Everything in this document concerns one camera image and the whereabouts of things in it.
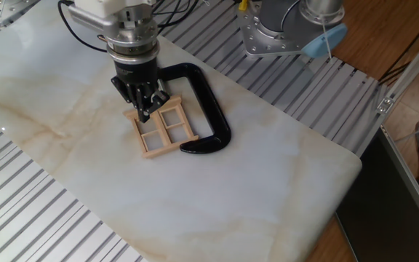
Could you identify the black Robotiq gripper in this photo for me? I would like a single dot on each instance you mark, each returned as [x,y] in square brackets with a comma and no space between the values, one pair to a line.
[136,72]

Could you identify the miniature wooden sliding window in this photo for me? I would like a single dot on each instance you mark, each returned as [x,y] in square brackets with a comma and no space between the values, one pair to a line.
[164,134]

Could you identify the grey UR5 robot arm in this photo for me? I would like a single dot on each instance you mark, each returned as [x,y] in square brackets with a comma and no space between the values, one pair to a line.
[133,36]

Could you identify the black C-clamp with steel screw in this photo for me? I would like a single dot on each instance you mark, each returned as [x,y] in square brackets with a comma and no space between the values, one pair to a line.
[213,109]

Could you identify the white marble slab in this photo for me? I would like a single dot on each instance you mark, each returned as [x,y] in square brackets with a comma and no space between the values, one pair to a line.
[195,203]

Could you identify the small yellow object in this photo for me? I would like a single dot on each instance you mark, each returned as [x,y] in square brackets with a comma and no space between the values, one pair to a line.
[243,4]

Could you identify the black panel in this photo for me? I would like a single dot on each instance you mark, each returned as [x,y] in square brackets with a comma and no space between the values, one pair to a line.
[377,218]

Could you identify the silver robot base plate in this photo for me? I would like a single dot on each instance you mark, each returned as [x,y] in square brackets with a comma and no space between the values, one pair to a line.
[257,40]

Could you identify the metal corner bracket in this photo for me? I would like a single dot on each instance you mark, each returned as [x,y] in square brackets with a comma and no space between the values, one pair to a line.
[385,105]

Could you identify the aluminium profile frame bar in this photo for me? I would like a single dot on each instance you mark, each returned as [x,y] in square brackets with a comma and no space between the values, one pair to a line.
[413,182]
[417,62]

